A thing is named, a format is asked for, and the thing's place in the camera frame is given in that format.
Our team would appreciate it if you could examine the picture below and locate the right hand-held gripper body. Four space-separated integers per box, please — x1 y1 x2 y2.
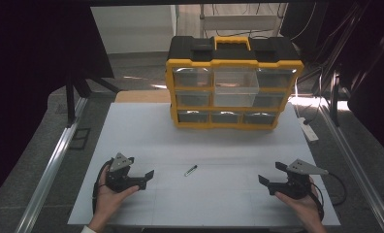
267 158 330 200

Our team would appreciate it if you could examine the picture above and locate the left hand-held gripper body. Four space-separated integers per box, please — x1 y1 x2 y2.
105 151 140 194

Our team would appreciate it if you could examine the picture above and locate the person's right hand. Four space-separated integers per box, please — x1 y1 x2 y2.
274 179 324 228

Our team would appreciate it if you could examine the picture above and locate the person's left hand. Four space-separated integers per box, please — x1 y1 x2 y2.
88 163 141 227

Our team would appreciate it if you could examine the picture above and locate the white power strip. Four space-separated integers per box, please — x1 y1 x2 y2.
298 116 320 143

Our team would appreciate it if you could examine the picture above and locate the small dark cylindrical part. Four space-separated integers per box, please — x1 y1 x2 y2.
183 164 199 178

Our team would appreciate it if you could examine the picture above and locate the wooden board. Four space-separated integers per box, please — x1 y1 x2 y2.
114 89 172 104

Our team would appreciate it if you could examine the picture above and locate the black metal stand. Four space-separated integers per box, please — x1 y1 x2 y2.
328 70 342 128
64 71 122 128

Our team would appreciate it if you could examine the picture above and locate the clear plastic drawer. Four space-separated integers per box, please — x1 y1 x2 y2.
213 68 261 108

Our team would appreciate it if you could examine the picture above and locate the set of small clear drawers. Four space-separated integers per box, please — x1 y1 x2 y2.
173 66 298 125

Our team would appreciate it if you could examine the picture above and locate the yellow and black organizer case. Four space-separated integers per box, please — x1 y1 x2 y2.
165 35 305 131

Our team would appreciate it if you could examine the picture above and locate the white cabinet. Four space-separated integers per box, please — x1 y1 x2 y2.
89 4 178 54

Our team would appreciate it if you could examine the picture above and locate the dark curtain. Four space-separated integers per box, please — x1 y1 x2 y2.
279 0 384 164
0 0 115 208

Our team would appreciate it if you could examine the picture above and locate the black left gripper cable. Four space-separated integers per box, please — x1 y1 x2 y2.
91 159 114 213

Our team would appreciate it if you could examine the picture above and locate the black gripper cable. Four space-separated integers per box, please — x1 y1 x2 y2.
310 172 348 221
91 159 114 213

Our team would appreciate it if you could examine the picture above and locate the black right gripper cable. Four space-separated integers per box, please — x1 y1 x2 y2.
310 172 348 221

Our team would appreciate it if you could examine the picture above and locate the black floor frame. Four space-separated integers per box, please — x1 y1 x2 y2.
68 127 92 150

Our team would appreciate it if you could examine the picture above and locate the metal floor rail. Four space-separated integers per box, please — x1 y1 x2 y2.
318 96 384 233
15 96 88 233

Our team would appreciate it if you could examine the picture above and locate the black plug cable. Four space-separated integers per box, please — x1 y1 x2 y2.
303 72 325 126

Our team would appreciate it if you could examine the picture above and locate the metal frame table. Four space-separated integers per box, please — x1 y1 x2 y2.
199 3 289 39

